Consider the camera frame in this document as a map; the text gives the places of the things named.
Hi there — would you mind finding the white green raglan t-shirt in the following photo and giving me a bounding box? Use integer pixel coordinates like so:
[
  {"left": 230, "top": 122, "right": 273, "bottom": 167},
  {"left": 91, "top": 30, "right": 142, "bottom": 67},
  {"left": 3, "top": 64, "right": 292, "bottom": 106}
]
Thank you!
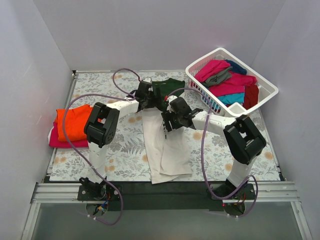
[{"left": 141, "top": 77, "right": 193, "bottom": 185}]

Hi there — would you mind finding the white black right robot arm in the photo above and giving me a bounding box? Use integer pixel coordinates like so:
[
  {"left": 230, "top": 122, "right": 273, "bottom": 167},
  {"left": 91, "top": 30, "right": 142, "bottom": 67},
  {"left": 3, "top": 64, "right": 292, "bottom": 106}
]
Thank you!
[{"left": 161, "top": 108, "right": 267, "bottom": 200}]

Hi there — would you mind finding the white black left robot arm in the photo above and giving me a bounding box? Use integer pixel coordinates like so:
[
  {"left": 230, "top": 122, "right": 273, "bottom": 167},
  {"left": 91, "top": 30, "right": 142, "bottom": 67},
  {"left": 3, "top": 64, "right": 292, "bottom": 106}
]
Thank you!
[{"left": 79, "top": 80, "right": 163, "bottom": 200}]

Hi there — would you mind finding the floral patterned table mat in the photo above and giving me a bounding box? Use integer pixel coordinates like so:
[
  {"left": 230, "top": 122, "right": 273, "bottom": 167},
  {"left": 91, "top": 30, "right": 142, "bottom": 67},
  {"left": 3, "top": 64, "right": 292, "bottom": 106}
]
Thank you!
[{"left": 49, "top": 71, "right": 280, "bottom": 182}]

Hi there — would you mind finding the grey shirt in basket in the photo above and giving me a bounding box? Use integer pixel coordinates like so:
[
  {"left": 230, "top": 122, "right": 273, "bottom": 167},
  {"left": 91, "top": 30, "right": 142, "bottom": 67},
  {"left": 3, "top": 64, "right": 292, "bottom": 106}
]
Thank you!
[{"left": 202, "top": 70, "right": 232, "bottom": 88}]

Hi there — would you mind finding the magenta shirt in basket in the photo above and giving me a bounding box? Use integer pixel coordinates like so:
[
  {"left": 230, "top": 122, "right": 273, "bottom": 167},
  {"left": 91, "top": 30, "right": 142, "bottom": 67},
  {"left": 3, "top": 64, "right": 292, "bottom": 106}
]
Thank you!
[
  {"left": 194, "top": 59, "right": 231, "bottom": 83},
  {"left": 209, "top": 73, "right": 257, "bottom": 97}
]

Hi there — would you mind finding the teal shirt in basket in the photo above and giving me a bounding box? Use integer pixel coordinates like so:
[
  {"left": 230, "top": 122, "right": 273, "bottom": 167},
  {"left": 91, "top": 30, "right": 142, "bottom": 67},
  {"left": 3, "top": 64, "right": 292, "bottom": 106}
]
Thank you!
[{"left": 218, "top": 92, "right": 245, "bottom": 105}]

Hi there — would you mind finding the folded orange t-shirt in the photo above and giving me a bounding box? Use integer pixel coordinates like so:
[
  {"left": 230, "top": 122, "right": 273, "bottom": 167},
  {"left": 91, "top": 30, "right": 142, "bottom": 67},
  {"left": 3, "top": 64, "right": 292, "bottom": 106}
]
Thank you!
[{"left": 54, "top": 104, "right": 92, "bottom": 142}]

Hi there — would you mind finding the navy blue shirt in basket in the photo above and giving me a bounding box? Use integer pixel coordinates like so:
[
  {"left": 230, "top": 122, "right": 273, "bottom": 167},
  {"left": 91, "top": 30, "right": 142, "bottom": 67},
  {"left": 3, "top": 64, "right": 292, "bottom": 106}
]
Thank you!
[{"left": 225, "top": 59, "right": 247, "bottom": 75}]

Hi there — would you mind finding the dark red shirt in basket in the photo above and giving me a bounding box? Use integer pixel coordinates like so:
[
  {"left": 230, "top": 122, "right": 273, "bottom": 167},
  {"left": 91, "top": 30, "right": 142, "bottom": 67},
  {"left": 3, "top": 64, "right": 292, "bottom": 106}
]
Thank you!
[{"left": 243, "top": 85, "right": 259, "bottom": 110}]

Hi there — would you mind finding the white plastic laundry basket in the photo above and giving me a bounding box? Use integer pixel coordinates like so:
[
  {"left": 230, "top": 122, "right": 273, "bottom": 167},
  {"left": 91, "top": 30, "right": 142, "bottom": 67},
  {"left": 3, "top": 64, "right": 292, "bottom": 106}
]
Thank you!
[{"left": 185, "top": 47, "right": 279, "bottom": 117}]

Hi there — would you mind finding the folded pink t-shirt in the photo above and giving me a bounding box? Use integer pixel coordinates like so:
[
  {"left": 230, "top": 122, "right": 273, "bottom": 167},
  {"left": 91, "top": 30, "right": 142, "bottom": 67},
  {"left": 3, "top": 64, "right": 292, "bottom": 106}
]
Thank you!
[{"left": 47, "top": 122, "right": 89, "bottom": 149}]

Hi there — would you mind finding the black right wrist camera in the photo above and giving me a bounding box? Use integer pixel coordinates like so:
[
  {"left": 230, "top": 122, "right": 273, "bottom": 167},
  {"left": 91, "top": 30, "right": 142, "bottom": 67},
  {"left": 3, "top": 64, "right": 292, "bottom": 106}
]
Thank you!
[{"left": 166, "top": 95, "right": 192, "bottom": 116}]

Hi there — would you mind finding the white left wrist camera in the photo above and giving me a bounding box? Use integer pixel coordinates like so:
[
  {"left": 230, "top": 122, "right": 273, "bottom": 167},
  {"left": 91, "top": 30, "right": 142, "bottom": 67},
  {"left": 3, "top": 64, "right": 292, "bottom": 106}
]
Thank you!
[{"left": 141, "top": 77, "right": 152, "bottom": 84}]

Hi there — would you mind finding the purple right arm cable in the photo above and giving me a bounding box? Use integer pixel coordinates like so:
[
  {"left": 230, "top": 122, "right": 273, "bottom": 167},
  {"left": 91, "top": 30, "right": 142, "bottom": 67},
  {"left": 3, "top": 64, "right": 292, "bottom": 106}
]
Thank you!
[{"left": 165, "top": 87, "right": 259, "bottom": 219}]

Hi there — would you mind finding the black metal base rail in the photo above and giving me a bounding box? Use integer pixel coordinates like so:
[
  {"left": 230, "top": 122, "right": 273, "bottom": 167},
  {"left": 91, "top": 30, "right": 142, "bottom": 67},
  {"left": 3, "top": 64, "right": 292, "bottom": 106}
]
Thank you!
[{"left": 77, "top": 180, "right": 256, "bottom": 215}]

